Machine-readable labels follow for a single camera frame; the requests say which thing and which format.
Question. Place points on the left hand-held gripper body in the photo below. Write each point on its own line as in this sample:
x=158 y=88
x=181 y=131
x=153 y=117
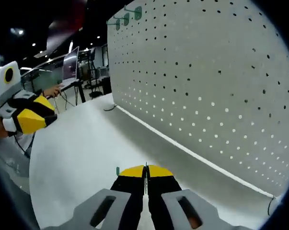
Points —
x=7 y=88

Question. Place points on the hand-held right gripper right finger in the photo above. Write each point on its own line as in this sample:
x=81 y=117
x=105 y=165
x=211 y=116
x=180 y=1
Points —
x=168 y=201

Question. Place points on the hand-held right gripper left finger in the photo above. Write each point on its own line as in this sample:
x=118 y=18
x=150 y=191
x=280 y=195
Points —
x=125 y=198

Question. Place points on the white perforated mounting plate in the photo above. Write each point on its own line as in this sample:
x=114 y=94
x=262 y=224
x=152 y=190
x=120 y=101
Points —
x=206 y=83

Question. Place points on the grey mesh office chair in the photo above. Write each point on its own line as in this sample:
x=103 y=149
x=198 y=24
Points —
x=5 y=167

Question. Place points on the black laptop stand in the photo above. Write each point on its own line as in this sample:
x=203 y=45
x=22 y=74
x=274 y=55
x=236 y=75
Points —
x=79 y=91

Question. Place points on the white laptop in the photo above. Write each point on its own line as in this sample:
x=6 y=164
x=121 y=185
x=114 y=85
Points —
x=71 y=64

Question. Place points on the large dark red screen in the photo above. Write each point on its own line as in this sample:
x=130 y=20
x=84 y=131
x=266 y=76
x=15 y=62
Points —
x=62 y=30

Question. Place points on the black equipment case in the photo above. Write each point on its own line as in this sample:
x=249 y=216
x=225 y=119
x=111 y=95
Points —
x=106 y=86

